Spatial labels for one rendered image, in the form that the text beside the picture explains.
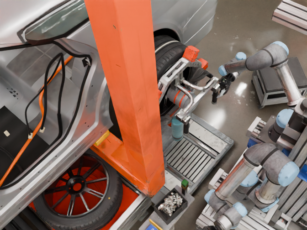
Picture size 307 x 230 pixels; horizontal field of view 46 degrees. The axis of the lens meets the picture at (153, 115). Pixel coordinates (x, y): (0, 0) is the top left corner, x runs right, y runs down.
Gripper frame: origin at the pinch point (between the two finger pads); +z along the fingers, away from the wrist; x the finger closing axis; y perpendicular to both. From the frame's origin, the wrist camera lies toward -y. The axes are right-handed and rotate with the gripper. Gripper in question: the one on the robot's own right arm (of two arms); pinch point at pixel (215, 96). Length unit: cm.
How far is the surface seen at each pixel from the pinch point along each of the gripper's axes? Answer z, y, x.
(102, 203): 106, -32, -19
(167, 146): 29, -66, -24
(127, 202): 90, -56, -14
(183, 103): 22.7, 6.3, -11.2
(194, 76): 7.4, 19.1, -13.7
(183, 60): 7.8, 29.3, -23.5
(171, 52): 10.1, 34.4, -31.9
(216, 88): 2.1, 12.0, 1.3
